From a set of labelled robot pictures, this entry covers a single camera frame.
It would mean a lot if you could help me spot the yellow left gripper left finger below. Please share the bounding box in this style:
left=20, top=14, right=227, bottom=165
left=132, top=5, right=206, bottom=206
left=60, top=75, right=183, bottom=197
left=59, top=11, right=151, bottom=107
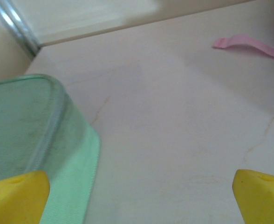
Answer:
left=0, top=170, right=51, bottom=224

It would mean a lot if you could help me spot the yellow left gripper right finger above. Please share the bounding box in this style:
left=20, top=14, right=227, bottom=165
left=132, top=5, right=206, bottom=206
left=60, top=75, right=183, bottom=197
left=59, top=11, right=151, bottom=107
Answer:
left=232, top=169, right=274, bottom=224

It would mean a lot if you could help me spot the pink backpack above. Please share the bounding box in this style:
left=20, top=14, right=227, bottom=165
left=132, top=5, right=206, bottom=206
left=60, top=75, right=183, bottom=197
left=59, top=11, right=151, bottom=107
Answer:
left=212, top=9, right=274, bottom=60

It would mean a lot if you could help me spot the mint green fabric case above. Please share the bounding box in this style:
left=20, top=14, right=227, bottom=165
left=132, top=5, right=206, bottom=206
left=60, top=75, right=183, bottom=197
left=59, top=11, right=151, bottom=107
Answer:
left=0, top=74, right=102, bottom=224

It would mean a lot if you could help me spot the aluminium frame post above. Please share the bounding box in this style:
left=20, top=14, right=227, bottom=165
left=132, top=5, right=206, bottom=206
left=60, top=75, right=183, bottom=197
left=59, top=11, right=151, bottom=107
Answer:
left=0, top=0, right=41, bottom=59

